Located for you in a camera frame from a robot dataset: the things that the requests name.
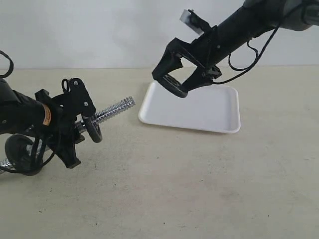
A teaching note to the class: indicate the chrome threaded dumbbell bar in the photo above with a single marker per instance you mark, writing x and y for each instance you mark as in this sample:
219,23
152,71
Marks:
112,110

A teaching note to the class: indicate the black weight plate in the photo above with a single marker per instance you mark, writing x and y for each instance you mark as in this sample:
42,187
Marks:
18,149
173,86
93,130

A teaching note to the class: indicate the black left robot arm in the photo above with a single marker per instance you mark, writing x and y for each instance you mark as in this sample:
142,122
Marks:
42,123

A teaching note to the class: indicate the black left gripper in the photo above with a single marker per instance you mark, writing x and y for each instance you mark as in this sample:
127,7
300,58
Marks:
65,132

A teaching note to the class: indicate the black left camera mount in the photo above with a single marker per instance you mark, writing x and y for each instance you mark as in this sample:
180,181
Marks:
76,99

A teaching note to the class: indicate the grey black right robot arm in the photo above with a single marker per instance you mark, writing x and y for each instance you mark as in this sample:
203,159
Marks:
188,66

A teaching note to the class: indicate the white plastic tray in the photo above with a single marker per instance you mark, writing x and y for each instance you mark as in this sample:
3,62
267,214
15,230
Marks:
212,109

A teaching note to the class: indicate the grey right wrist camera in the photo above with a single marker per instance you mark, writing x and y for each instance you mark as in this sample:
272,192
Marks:
194,22

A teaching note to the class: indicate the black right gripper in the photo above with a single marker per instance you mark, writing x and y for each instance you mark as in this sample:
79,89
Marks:
199,52

